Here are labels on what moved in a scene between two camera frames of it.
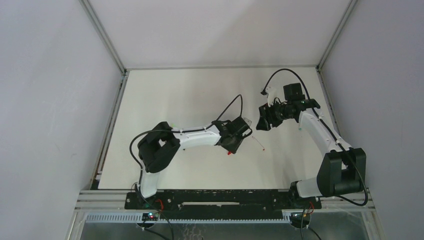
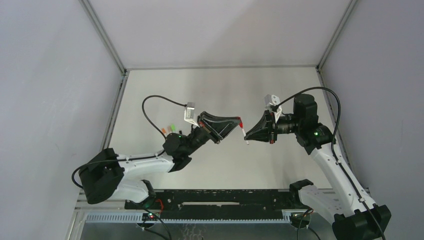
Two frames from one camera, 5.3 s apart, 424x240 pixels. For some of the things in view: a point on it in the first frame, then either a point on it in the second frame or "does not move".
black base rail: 219,205 does not move
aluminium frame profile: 110,129 does not move
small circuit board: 150,216 does not move
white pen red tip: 263,148 -> 244,134
